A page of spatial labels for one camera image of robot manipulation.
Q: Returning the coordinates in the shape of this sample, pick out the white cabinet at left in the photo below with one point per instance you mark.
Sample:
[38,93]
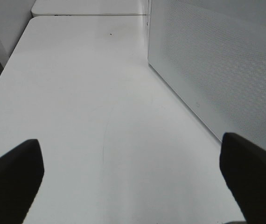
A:
[14,17]

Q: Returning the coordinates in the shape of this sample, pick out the white microwave door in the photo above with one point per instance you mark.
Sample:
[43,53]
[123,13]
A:
[212,53]

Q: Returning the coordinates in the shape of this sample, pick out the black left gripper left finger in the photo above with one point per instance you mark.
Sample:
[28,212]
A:
[21,174]

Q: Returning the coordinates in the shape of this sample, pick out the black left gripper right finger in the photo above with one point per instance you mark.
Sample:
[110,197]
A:
[243,166]

